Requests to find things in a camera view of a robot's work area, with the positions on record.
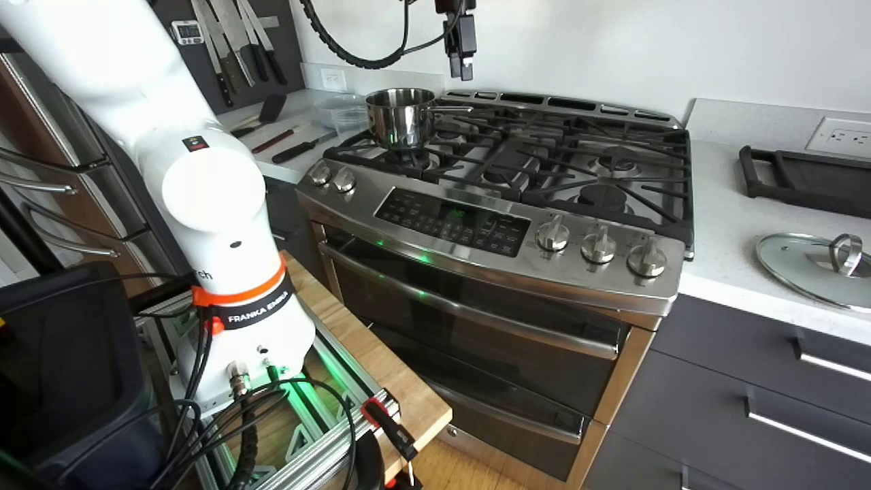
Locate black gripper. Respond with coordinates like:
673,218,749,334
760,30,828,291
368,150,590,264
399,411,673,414
432,0,479,84

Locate silver pot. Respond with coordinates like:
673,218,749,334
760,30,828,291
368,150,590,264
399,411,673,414
361,84,441,151

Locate glass pot lid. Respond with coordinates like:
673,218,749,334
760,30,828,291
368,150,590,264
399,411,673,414
750,229,871,314

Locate black stove grate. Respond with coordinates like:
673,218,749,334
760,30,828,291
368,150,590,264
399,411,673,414
324,86,696,249

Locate black oven control panel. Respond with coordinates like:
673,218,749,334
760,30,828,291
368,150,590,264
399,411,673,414
372,185,534,259

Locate steel knife on rack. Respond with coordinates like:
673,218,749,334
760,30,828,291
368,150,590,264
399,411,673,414
187,0,240,106
237,0,290,86
213,0,267,90

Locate stainless steel gas range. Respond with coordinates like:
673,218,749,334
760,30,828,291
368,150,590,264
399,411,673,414
293,84,700,485

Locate small white tag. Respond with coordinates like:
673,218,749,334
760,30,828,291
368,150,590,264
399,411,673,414
172,18,206,49

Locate wooden board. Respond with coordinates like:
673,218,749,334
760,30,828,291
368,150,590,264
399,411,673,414
275,249,454,485

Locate red and black clamp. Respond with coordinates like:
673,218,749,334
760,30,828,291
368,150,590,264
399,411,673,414
360,389,428,490

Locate shallow dark grey drawer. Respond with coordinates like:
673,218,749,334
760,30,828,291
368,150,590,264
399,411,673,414
651,293,871,429

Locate deep dark grey drawer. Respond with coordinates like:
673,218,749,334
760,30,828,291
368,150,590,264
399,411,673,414
581,347,871,490

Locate wooden drawer unit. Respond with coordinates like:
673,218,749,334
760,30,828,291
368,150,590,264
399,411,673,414
0,34,198,302

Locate black bin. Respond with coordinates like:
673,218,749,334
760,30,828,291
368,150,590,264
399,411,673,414
0,260,173,490

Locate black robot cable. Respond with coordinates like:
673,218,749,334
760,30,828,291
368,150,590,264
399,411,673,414
297,0,452,71

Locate red handled knife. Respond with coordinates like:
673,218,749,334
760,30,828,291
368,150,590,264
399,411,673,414
248,125,300,158

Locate long oven door handle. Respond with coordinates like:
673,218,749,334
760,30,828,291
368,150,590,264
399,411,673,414
322,241,632,363

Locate short oven drawer handle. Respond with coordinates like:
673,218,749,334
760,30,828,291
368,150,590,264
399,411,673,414
421,378,590,449

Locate white double wall outlet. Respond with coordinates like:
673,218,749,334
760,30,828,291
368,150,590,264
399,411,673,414
803,114,871,159

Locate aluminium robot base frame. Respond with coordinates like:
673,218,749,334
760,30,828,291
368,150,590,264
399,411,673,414
132,287,392,490

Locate black base cable bundle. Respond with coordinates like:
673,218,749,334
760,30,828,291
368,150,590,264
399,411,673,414
147,310,361,490

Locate short silver drawer handle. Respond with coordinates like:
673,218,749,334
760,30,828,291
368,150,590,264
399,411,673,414
791,332,871,385

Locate long silver drawer handle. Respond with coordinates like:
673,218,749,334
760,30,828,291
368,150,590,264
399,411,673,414
742,389,871,467

